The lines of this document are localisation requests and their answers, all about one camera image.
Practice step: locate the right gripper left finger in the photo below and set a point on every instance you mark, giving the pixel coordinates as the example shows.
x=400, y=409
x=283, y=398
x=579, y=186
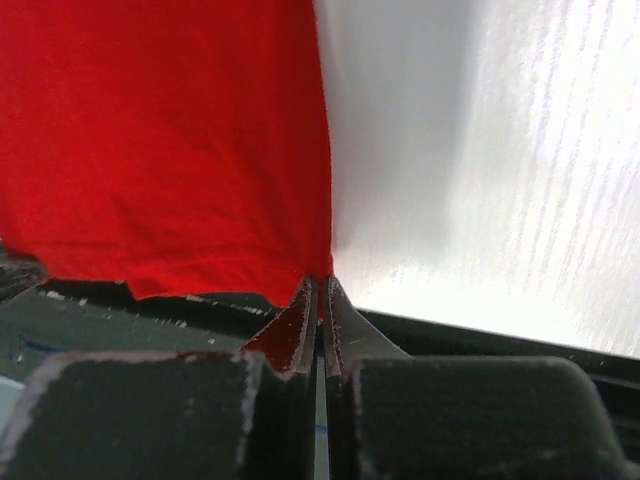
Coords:
x=243, y=414

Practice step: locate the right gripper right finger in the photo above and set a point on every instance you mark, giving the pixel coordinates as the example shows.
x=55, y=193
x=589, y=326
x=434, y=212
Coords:
x=446, y=403

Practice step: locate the red t-shirt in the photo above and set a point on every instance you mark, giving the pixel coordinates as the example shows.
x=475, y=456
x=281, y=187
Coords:
x=179, y=147

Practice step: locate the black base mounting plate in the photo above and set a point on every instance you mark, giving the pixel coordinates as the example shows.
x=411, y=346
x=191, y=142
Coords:
x=63, y=316

